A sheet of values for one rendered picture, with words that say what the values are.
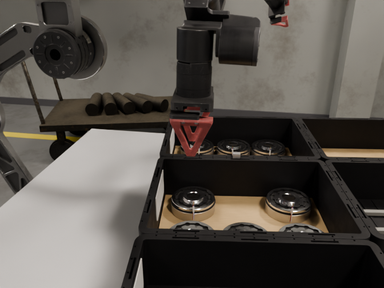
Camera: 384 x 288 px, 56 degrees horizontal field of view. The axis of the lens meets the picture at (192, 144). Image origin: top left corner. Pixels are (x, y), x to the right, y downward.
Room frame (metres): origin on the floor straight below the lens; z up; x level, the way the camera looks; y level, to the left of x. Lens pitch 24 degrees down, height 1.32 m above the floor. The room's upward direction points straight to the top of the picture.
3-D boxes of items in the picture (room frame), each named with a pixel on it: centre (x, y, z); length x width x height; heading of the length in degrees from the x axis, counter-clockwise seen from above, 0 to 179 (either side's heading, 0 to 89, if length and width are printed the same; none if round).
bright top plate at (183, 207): (0.72, 0.00, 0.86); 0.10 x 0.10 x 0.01
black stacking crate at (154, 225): (0.64, -0.11, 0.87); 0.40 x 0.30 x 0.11; 88
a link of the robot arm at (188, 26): (0.58, -0.01, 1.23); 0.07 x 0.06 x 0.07; 79
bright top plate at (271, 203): (0.72, -0.22, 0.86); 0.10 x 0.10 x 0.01
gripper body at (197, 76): (0.58, 0.00, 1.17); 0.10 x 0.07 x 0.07; 176
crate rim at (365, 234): (0.64, -0.11, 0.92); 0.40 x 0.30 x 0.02; 88
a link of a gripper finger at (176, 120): (0.56, 0.00, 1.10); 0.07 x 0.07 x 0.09; 86
